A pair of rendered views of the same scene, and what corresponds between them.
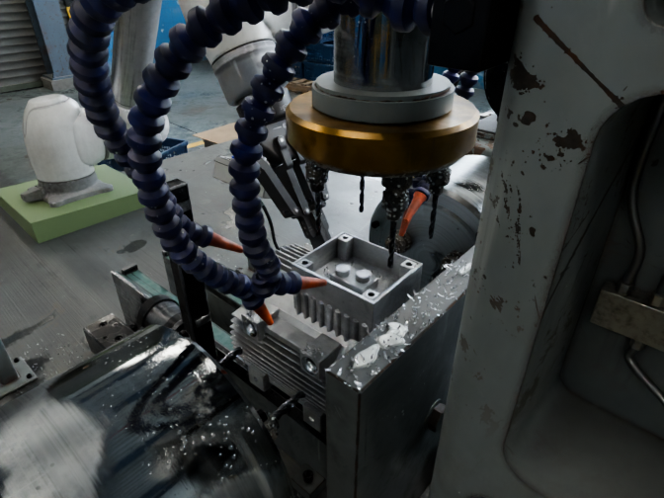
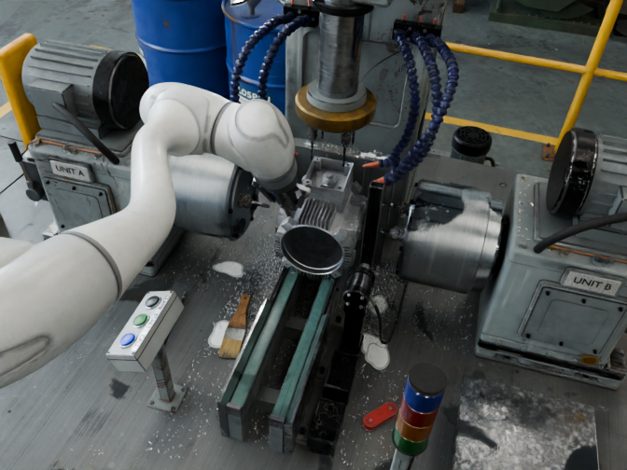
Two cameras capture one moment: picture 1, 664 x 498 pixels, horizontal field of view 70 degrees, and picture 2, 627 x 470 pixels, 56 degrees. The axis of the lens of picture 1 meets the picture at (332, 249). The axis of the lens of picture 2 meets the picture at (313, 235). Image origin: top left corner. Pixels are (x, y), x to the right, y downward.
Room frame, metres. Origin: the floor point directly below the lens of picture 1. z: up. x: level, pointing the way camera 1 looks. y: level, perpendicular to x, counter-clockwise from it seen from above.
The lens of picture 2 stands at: (1.01, 0.96, 1.98)
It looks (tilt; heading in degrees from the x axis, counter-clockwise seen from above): 43 degrees down; 243
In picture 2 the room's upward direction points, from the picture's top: 3 degrees clockwise
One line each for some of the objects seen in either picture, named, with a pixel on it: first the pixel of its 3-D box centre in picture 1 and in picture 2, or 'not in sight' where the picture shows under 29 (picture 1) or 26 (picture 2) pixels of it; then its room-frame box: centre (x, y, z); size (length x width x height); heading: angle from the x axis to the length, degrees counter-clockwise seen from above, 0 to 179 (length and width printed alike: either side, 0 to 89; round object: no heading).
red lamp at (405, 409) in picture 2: not in sight; (420, 404); (0.61, 0.59, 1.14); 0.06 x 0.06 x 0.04
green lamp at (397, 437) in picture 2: not in sight; (411, 432); (0.61, 0.59, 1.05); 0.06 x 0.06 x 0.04
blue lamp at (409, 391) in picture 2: not in sight; (424, 388); (0.61, 0.59, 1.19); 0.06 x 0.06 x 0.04
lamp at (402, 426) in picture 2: not in sight; (415, 419); (0.61, 0.59, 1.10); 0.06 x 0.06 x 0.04
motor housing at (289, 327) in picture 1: (330, 332); (322, 224); (0.49, 0.00, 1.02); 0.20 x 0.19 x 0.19; 50
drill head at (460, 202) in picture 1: (470, 226); (193, 183); (0.74, -0.25, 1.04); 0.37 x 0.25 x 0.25; 139
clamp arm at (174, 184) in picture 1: (189, 282); (370, 230); (0.46, 0.17, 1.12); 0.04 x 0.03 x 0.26; 49
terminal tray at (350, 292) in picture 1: (356, 288); (327, 185); (0.47, -0.03, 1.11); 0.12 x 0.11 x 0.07; 50
